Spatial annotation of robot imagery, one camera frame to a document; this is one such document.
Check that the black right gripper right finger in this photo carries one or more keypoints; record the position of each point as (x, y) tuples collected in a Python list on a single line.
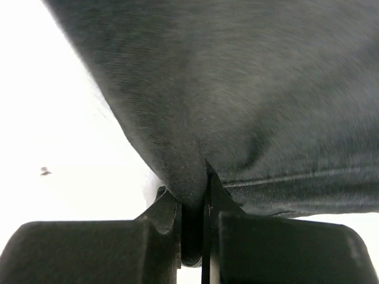
[(244, 248)]

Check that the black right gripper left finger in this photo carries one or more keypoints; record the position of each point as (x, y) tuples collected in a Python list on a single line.
[(144, 250)]

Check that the black garment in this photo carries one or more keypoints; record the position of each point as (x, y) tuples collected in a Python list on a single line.
[(280, 98)]

